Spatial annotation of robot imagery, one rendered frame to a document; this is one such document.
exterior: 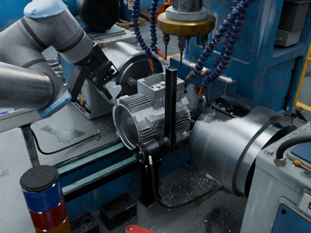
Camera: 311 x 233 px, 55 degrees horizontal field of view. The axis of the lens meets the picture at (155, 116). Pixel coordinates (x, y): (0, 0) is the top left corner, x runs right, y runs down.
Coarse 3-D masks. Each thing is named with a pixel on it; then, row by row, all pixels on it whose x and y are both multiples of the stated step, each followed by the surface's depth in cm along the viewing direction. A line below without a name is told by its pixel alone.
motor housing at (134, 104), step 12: (132, 96) 96; (144, 96) 96; (120, 108) 101; (132, 108) 90; (144, 108) 93; (120, 120) 104; (132, 120) 107; (144, 120) 92; (180, 120) 97; (120, 132) 104; (132, 132) 106; (144, 132) 90; (156, 132) 93; (132, 144) 102
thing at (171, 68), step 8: (168, 72) 79; (176, 72) 79; (168, 80) 80; (176, 80) 80; (168, 88) 81; (176, 88) 82; (168, 96) 83; (168, 104) 84; (168, 112) 85; (168, 120) 86; (168, 128) 88; (168, 136) 89; (168, 144) 90
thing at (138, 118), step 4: (116, 100) 97; (180, 100) 98; (184, 100) 98; (116, 104) 98; (180, 104) 99; (184, 104) 97; (136, 116) 89; (140, 116) 89; (136, 120) 89; (140, 120) 89; (116, 132) 105; (184, 132) 104
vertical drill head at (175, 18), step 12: (180, 0) 86; (192, 0) 86; (168, 12) 89; (180, 12) 87; (192, 12) 87; (204, 12) 88; (168, 24) 87; (180, 24) 85; (192, 24) 85; (204, 24) 86; (168, 36) 95; (180, 36) 88; (192, 36) 88; (204, 36) 95; (180, 48) 91; (204, 48) 97; (180, 60) 94
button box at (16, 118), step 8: (8, 112) 95; (16, 112) 94; (24, 112) 95; (32, 112) 96; (0, 120) 91; (8, 120) 92; (16, 120) 94; (24, 120) 95; (32, 120) 96; (0, 128) 91; (8, 128) 92
